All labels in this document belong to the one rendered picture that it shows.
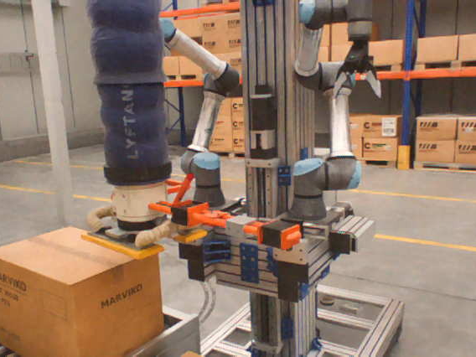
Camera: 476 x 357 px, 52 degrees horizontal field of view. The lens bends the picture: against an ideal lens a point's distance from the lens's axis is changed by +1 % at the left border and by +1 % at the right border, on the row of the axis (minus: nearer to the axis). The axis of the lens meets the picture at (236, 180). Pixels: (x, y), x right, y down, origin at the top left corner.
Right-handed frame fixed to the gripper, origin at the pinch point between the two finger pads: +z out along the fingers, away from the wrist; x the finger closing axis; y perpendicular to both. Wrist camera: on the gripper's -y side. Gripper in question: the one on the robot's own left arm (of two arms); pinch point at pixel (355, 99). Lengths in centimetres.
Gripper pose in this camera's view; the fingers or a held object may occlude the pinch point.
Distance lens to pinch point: 167.2
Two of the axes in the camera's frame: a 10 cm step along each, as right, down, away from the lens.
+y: 5.1, -2.0, 8.3
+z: 0.4, 9.8, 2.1
